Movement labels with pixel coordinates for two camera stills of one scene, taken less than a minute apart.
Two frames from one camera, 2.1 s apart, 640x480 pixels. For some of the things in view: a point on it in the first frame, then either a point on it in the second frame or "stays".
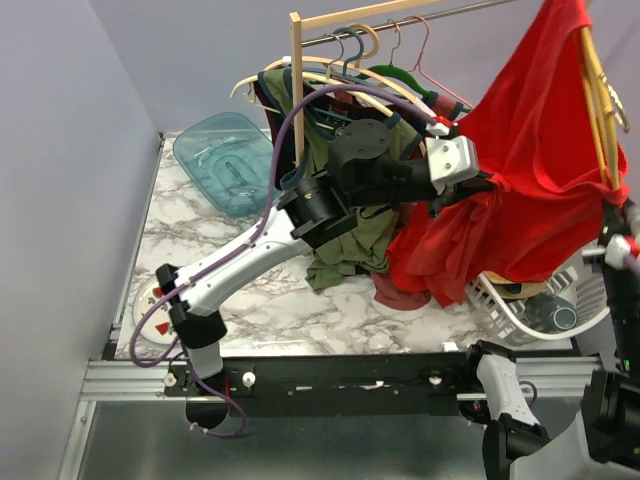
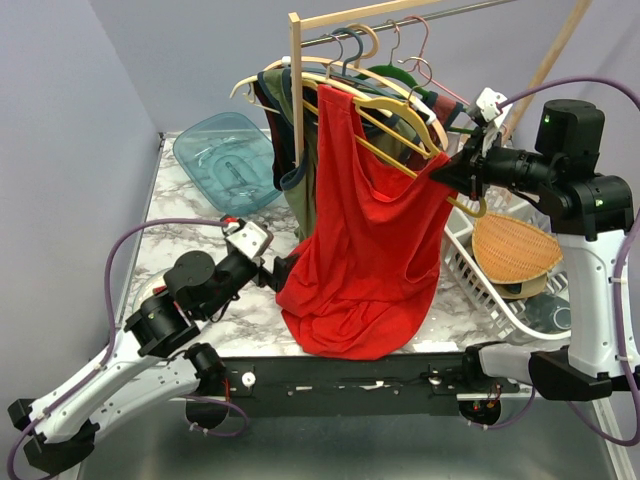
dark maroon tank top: (286, 148) stays
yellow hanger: (602, 108) -> (405, 120)
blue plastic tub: (227, 160) stays
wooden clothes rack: (299, 21) stays
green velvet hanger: (402, 75) stays
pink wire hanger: (419, 60) stays
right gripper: (613, 247) -> (462, 169)
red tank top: (538, 138) -> (365, 284)
